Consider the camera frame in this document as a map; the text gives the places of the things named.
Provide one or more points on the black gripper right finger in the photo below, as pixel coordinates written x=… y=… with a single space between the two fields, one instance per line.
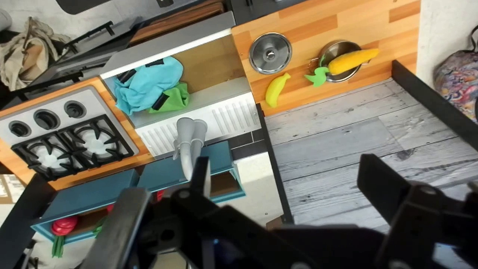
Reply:
x=383 y=185

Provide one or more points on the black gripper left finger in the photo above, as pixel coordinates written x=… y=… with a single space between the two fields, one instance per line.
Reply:
x=202 y=174

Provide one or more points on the grey toy kitchen tap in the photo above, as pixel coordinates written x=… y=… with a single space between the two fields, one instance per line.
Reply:
x=189 y=137

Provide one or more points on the teal planter box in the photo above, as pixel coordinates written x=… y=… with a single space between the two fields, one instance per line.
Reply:
x=167 y=173
x=84 y=196

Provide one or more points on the red toy radish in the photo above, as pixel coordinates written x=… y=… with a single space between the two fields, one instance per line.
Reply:
x=159 y=196
x=65 y=226

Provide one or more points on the grey wood-print backdrop panel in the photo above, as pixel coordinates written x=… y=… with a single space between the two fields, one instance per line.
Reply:
x=349 y=135

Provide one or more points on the white toy kitchen sink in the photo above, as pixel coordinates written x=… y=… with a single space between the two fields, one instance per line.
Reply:
x=219 y=113

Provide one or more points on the green cloth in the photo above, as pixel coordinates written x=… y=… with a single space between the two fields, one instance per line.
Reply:
x=177 y=99

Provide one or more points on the blue cloth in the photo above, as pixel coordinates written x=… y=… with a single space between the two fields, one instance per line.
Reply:
x=144 y=84

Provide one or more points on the black burner grate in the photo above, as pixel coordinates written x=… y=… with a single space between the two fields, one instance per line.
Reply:
x=98 y=143
x=47 y=158

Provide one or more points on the yellow toy banana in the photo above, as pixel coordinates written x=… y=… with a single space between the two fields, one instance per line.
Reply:
x=276 y=90

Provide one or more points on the yellow toy corn green leaf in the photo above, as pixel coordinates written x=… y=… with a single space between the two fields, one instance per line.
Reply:
x=352 y=60

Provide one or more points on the colourful patterned bag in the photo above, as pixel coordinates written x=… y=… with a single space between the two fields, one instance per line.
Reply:
x=458 y=80

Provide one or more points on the round steel pot lid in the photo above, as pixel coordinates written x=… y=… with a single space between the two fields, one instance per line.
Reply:
x=271 y=53

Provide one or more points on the small steel pot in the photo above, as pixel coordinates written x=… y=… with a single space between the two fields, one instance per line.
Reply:
x=332 y=53

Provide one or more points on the black stove knob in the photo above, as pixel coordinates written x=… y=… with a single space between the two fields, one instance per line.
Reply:
x=47 y=119
x=19 y=129
x=75 y=108

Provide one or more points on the grey toy stove top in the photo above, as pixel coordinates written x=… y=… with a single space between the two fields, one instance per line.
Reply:
x=61 y=107

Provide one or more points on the wooden counter board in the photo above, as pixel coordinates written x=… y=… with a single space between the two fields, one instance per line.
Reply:
x=323 y=25

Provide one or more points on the black metal stand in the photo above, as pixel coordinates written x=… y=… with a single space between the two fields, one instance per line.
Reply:
x=95 y=38

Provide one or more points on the beige crumpled cloth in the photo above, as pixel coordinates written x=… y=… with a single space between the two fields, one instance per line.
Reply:
x=25 y=55

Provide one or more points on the black frame post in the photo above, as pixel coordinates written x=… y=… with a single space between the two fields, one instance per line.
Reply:
x=274 y=165
x=434 y=99

